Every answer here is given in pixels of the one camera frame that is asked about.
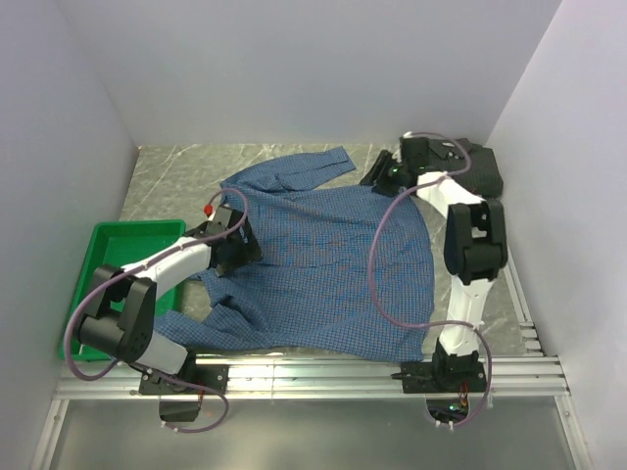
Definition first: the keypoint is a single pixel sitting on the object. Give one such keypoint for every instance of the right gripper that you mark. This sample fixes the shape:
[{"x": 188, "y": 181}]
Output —
[{"x": 375, "y": 172}]

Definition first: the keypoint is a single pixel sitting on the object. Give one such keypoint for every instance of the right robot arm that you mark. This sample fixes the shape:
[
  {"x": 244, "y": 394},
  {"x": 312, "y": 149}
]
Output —
[{"x": 475, "y": 251}]

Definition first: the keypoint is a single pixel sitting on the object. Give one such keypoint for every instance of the blue plaid long sleeve shirt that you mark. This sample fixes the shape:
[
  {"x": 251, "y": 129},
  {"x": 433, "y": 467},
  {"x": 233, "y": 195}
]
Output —
[{"x": 343, "y": 269}]

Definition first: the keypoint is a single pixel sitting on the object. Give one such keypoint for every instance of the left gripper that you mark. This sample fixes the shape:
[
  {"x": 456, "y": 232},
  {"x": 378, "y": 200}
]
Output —
[{"x": 250, "y": 252}]

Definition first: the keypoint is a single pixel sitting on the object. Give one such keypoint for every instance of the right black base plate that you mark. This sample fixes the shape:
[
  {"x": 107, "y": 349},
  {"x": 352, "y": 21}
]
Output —
[{"x": 438, "y": 378}]

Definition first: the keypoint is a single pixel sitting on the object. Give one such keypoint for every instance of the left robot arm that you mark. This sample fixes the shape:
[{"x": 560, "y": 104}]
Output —
[{"x": 117, "y": 315}]

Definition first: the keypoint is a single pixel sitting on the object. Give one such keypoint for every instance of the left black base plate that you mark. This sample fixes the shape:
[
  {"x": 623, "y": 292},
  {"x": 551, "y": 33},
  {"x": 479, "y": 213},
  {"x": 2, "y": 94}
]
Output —
[{"x": 211, "y": 376}]

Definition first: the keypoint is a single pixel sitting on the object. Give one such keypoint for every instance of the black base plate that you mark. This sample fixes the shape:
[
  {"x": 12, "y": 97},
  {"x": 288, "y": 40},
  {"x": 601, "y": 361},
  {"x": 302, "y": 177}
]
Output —
[
  {"x": 438, "y": 378},
  {"x": 211, "y": 376}
]

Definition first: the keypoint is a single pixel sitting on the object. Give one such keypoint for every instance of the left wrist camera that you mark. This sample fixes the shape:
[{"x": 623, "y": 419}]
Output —
[{"x": 213, "y": 210}]

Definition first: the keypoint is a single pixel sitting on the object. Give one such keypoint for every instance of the aluminium mounting rail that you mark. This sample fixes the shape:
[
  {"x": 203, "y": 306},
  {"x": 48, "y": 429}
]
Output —
[{"x": 275, "y": 377}]

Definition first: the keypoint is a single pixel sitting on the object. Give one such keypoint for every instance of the folded dark striped shirt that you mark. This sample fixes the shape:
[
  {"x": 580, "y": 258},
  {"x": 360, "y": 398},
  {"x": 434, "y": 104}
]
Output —
[{"x": 483, "y": 179}]

